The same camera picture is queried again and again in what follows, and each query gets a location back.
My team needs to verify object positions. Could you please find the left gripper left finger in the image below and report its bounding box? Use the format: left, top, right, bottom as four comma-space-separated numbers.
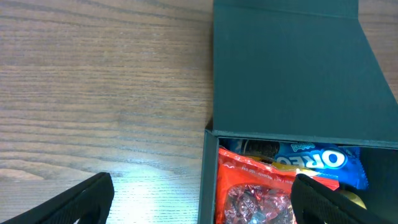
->
4, 172, 114, 224

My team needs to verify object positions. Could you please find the red Hacks candy bag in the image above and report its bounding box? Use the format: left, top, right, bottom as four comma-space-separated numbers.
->
215, 147, 340, 224

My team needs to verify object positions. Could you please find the dark green cardboard box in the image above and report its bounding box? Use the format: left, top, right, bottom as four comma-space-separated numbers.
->
198, 0, 397, 223

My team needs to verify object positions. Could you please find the yellow snack bag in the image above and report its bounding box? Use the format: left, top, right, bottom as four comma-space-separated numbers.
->
248, 156, 320, 177

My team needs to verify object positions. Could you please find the blue Oreo cookie pack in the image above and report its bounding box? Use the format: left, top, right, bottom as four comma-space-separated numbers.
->
220, 138, 368, 190

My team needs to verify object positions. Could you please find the yellow Mentos gum bottle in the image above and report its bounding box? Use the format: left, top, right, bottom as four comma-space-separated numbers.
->
338, 189, 367, 209

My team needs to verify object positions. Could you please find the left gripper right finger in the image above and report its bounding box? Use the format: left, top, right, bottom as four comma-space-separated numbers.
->
290, 174, 390, 224

